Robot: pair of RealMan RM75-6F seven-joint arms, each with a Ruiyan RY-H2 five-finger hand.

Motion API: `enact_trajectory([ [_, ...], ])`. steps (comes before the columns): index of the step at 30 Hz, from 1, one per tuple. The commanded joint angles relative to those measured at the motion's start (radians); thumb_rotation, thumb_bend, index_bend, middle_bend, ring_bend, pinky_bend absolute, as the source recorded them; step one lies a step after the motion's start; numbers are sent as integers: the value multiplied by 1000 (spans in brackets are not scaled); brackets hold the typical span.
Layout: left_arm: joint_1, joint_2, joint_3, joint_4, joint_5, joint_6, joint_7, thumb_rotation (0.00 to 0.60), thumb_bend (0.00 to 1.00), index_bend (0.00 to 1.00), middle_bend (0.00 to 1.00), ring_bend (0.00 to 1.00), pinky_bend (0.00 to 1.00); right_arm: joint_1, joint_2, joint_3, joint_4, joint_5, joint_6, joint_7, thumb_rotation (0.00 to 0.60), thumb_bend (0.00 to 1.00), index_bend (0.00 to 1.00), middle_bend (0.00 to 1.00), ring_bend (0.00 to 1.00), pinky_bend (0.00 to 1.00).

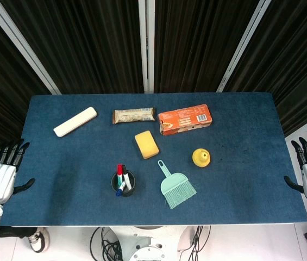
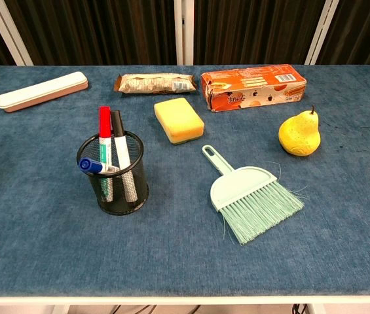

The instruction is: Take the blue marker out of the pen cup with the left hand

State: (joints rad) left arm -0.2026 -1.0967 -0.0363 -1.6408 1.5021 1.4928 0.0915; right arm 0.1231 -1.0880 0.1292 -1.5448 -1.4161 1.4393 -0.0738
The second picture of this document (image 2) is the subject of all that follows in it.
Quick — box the red cap marker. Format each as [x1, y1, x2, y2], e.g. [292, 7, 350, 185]
[98, 105, 114, 203]

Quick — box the black cap marker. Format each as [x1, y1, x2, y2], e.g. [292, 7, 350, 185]
[110, 110, 138, 204]

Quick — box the brown snack wrapper pack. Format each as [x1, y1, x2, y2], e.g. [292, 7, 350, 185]
[113, 73, 198, 96]

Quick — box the yellow pear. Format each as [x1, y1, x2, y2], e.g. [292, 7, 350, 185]
[278, 104, 322, 156]

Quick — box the white and pink pencil case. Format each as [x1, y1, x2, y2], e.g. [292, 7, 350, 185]
[0, 71, 89, 113]

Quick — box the white metal frame post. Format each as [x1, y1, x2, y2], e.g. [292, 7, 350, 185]
[304, 0, 340, 65]
[174, 0, 194, 66]
[0, 0, 34, 67]

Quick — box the yellow sponge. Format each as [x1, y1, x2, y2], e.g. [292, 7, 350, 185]
[153, 97, 206, 145]

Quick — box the mint green hand brush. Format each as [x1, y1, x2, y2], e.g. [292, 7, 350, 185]
[202, 145, 310, 246]

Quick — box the black mesh pen holder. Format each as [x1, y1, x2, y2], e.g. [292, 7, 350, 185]
[76, 131, 150, 216]

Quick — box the blue cap marker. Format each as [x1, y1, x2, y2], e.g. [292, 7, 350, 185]
[79, 158, 120, 175]

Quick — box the orange cardboard box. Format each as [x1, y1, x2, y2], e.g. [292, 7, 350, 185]
[200, 63, 308, 113]

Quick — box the dark ribbed curtain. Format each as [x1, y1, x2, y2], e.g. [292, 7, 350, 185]
[0, 0, 370, 71]

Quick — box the blue table cloth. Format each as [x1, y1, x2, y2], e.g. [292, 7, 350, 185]
[0, 64, 370, 298]

